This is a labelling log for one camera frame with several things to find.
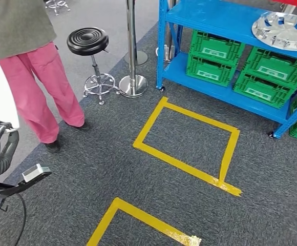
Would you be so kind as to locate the blue metal shelf rack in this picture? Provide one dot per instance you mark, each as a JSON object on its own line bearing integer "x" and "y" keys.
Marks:
{"x": 215, "y": 15}

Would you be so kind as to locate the person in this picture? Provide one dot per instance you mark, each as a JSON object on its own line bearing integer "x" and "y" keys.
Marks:
{"x": 30, "y": 91}

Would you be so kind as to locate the black round stool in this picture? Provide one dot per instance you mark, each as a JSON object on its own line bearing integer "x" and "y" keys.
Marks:
{"x": 87, "y": 40}

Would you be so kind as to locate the chrome stool base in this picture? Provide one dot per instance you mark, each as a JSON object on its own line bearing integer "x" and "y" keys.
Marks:
{"x": 57, "y": 5}

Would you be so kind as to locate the yellow floor tape square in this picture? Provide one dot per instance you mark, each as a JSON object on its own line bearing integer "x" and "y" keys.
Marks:
{"x": 151, "y": 122}
{"x": 138, "y": 213}

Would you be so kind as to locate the silver wheel hubcap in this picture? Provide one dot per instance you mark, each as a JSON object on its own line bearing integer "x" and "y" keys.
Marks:
{"x": 281, "y": 32}

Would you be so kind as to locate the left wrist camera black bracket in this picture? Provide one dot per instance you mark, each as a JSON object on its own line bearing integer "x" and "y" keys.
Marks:
{"x": 35, "y": 173}

